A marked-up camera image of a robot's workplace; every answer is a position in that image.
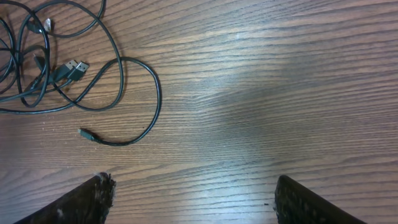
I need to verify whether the black thin USB cable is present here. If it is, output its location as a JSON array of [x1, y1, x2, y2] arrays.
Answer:
[[51, 56, 162, 147]]

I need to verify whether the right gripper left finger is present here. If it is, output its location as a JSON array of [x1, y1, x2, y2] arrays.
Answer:
[[15, 172, 116, 224]]

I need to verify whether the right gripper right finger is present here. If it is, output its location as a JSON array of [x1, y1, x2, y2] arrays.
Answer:
[[275, 175, 365, 224]]

